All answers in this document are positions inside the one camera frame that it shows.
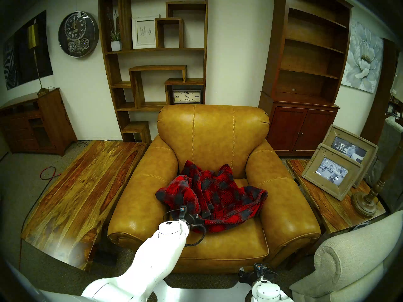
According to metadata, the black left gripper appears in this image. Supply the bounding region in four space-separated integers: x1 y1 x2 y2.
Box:
178 205 205 232

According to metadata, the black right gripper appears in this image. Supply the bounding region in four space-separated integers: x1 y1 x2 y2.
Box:
238 263 279 286

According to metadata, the red plaid fleece blanket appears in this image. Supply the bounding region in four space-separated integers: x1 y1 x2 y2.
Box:
156 160 268 233

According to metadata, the beige fabric sofa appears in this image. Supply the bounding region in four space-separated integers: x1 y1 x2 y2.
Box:
289 210 403 302

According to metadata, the tan leather armchair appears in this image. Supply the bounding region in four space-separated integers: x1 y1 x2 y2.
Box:
107 104 321 274

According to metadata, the rustic wooden side table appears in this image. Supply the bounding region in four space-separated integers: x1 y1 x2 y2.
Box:
286 159 387 234

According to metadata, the glossy rosewood coffee table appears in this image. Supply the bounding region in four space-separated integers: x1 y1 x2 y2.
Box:
20 140 148 271

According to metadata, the rectangular mantel clock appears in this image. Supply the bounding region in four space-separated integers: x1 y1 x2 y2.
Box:
172 89 202 105

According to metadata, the open wooden shelf unit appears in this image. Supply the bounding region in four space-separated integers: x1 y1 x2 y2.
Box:
98 0 209 145

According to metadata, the turned wooden lamp base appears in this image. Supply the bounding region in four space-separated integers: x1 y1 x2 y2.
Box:
352 138 403 218

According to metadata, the cherry wood bookcase hutch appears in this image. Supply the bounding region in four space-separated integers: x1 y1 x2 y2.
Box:
258 0 354 157

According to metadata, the dark wood media cabinet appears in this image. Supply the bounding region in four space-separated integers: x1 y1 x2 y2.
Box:
0 87 78 156

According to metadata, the grey upholstered chair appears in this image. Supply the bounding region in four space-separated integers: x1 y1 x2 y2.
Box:
367 116 403 214

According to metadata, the small potted plant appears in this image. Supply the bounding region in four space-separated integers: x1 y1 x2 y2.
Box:
107 9 122 52

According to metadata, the white framed certificate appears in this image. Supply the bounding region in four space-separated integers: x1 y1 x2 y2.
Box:
131 15 161 49

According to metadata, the white flower painting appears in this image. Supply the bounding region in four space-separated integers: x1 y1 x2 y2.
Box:
341 20 384 94

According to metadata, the pale lampshade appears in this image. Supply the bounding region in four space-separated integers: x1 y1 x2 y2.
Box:
390 51 403 103

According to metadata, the gold shade table lamp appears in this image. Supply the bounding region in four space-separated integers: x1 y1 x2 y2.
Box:
27 20 50 97

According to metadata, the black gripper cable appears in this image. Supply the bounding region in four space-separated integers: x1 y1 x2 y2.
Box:
163 209 207 247

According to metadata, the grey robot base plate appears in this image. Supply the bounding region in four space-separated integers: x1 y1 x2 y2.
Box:
151 279 252 302

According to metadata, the small rustic picture frame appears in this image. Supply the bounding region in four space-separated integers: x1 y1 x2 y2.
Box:
301 143 363 201

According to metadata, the black floor cord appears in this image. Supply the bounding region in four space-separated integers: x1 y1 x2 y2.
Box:
77 140 111 148

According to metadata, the red floor cable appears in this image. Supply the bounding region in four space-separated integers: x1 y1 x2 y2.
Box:
39 166 62 181

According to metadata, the large rustic picture frame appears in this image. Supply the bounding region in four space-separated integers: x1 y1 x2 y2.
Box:
322 125 379 188

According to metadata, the round black wall clock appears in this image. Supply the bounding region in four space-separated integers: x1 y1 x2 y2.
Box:
58 11 99 58

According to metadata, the dark zebra wall art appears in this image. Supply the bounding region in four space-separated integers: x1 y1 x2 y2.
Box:
3 10 54 90

